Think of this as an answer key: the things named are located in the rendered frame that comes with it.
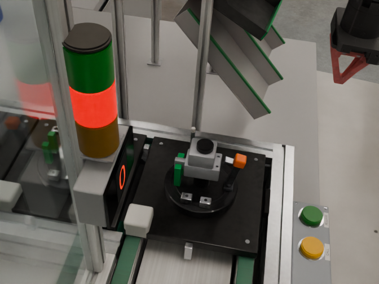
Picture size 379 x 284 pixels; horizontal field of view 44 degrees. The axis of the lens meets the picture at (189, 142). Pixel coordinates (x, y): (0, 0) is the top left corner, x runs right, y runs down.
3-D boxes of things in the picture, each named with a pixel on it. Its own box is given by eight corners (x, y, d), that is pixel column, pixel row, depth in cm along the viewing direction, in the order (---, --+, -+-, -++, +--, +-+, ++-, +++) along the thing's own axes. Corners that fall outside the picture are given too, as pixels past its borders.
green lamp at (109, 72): (120, 69, 52) (118, 30, 48) (106, 97, 49) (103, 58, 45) (76, 62, 52) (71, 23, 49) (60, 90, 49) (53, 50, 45)
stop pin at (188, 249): (192, 254, 85) (193, 243, 83) (190, 260, 85) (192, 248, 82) (184, 253, 86) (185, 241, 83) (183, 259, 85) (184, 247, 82)
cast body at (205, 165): (220, 164, 88) (224, 138, 83) (217, 182, 85) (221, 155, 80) (176, 157, 89) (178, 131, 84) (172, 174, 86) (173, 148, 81)
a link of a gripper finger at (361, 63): (316, 87, 72) (335, 35, 66) (316, 61, 77) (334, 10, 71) (360, 96, 72) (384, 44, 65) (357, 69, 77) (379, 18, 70)
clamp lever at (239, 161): (234, 180, 89) (247, 155, 83) (233, 189, 87) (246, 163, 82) (216, 175, 89) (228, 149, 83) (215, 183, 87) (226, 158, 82)
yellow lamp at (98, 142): (124, 132, 59) (122, 103, 56) (113, 162, 56) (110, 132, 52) (86, 126, 60) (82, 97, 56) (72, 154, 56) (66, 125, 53)
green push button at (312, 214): (320, 213, 90) (322, 207, 89) (320, 230, 88) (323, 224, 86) (299, 209, 91) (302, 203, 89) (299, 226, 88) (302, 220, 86)
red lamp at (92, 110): (122, 102, 56) (120, 69, 52) (110, 132, 52) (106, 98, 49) (82, 96, 56) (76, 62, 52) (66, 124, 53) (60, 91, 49)
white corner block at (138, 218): (154, 219, 88) (154, 206, 85) (148, 239, 84) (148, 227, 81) (129, 214, 88) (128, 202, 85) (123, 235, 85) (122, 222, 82)
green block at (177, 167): (180, 181, 89) (182, 164, 85) (179, 186, 88) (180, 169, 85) (174, 180, 89) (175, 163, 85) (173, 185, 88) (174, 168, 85)
